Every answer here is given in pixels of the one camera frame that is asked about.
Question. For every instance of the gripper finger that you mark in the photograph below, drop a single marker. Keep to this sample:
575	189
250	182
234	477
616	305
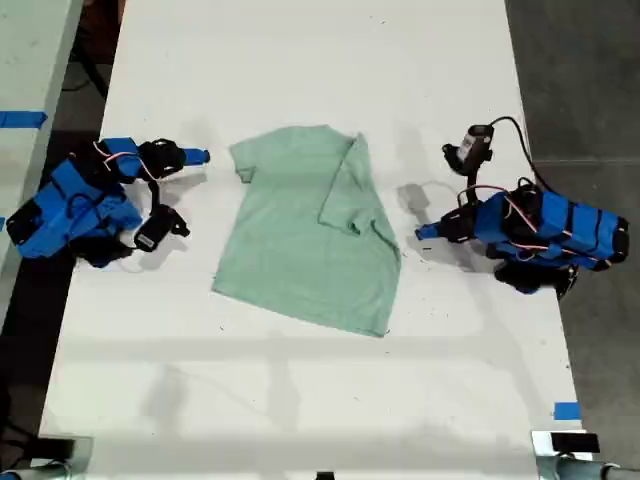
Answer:
196	152
434	228
195	160
432	236

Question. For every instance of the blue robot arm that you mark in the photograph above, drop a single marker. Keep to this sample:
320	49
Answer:
65	200
575	225

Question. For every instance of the pale green T-shirt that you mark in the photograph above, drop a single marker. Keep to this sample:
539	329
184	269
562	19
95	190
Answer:
300	240

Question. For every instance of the long blue tape strip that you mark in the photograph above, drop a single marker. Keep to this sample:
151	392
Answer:
22	119

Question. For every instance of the pale side table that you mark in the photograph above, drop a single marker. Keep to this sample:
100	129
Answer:
30	50

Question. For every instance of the short blue tape strip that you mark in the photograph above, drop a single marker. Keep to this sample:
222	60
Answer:
567	411

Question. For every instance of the small black box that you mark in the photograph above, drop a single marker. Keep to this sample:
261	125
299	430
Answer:
575	442

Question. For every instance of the small black clip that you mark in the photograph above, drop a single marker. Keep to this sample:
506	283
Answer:
325	476

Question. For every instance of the grey metal pipe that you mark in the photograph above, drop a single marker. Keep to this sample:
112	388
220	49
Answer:
575	470

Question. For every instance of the black camera stalk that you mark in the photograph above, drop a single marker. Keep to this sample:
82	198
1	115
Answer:
155	195
472	185

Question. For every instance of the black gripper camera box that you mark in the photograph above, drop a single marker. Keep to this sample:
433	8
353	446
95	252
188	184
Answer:
475	150
160	225

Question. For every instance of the silver table bracket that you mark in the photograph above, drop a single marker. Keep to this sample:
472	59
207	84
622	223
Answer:
540	442
82	450

